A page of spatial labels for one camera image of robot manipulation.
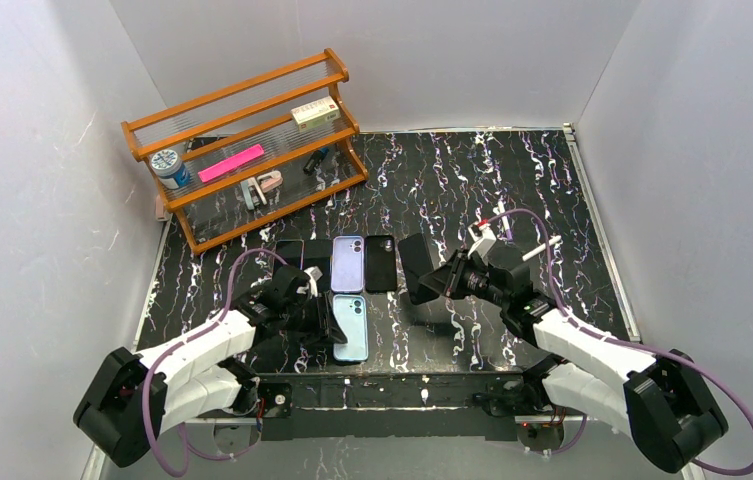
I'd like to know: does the light blue phone case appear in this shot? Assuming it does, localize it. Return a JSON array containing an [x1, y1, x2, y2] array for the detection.
[[333, 294, 369, 363]]

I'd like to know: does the black smartphone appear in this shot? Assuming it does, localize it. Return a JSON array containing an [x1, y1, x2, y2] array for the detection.
[[302, 239, 333, 292], [397, 233, 434, 292], [275, 239, 304, 268]]

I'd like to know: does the black phone case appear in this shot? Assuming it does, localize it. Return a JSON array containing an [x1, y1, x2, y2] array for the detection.
[[364, 235, 398, 294]]

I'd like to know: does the lavender phone case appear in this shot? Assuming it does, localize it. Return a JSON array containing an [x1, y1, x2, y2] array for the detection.
[[330, 236, 365, 293]]

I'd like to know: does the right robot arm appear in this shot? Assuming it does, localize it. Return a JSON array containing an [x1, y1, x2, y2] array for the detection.
[[399, 238, 729, 473]]

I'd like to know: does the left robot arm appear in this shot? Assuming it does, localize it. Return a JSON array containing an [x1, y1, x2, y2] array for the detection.
[[73, 266, 347, 467]]

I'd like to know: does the white pen with purple tip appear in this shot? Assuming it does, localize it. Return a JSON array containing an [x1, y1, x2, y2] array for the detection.
[[494, 199, 513, 242]]

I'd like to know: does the white marker pen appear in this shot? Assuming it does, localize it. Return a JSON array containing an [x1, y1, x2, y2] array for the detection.
[[522, 235, 562, 262]]

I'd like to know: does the pink teal stapler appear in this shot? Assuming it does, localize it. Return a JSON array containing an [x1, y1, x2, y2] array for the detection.
[[239, 170, 283, 211]]

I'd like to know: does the dark marker pen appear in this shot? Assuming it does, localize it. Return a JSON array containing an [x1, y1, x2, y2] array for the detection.
[[302, 147, 329, 175]]

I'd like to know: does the pink flat bar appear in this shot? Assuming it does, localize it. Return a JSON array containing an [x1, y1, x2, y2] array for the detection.
[[198, 144, 265, 183]]

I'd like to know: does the orange wooden shelf rack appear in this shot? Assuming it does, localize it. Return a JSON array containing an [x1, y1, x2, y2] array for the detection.
[[121, 48, 369, 254]]

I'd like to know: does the blue white jar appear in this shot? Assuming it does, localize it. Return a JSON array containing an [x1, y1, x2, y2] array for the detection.
[[148, 149, 191, 190]]

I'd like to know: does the white small box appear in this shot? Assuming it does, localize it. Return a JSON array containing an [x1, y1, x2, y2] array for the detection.
[[290, 96, 341, 131]]

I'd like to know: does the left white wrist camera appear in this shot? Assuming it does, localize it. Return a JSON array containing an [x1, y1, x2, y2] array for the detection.
[[304, 266, 323, 297]]

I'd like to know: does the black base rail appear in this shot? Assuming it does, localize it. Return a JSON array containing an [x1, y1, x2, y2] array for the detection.
[[213, 370, 566, 458]]

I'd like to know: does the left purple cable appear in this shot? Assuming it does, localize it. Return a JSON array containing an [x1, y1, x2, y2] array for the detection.
[[140, 248, 291, 478]]

